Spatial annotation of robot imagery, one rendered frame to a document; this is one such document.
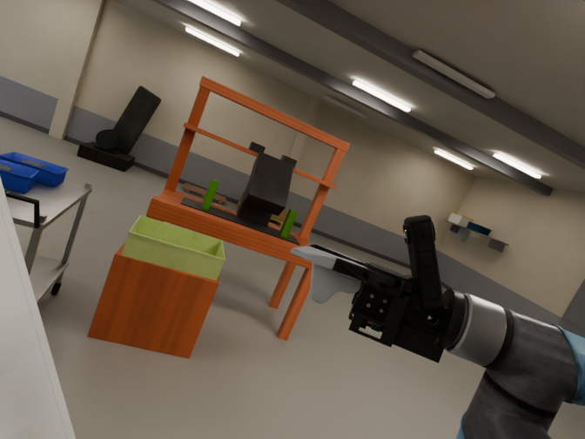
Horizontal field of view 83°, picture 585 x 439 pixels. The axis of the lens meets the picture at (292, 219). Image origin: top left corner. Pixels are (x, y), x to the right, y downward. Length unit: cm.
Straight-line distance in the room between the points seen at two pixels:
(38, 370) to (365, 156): 970
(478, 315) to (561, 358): 9
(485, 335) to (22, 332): 65
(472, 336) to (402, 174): 1022
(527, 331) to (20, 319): 70
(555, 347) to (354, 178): 962
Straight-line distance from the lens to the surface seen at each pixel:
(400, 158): 1051
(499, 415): 48
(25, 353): 68
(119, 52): 990
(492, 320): 44
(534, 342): 46
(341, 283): 40
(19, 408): 68
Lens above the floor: 165
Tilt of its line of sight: 9 degrees down
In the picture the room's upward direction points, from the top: 23 degrees clockwise
